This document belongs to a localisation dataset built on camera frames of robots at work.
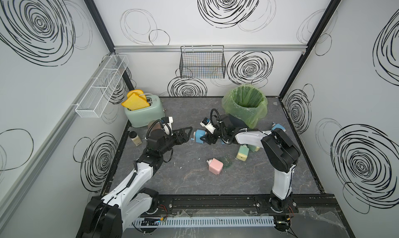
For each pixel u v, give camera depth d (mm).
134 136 882
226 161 879
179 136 694
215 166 804
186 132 707
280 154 504
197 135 905
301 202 753
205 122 822
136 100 901
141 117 936
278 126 991
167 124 668
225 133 754
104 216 397
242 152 848
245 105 1023
